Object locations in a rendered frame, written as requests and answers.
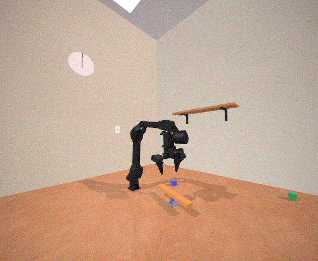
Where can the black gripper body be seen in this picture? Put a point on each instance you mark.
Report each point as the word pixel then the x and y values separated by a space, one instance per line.
pixel 160 158

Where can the green block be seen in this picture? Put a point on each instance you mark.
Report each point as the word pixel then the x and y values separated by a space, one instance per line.
pixel 292 196

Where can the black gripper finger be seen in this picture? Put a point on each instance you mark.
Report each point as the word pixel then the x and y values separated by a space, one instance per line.
pixel 160 166
pixel 177 163

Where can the orange bar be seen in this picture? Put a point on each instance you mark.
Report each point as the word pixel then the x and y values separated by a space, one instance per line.
pixel 177 197

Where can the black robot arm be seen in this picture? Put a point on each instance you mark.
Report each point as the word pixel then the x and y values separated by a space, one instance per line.
pixel 178 137

